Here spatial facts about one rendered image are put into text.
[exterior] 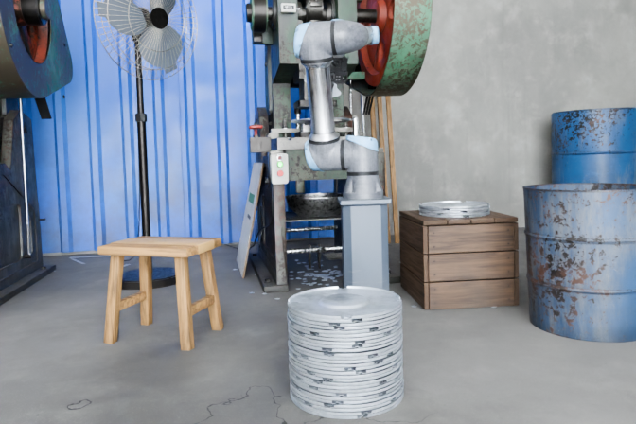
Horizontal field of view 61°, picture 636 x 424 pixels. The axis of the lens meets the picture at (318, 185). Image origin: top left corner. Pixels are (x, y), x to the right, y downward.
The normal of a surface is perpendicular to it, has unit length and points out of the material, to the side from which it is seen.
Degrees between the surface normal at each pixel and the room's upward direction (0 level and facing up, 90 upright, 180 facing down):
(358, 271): 90
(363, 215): 90
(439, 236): 90
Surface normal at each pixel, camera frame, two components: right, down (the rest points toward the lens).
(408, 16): 0.21, 0.28
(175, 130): 0.20, 0.04
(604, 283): -0.23, 0.10
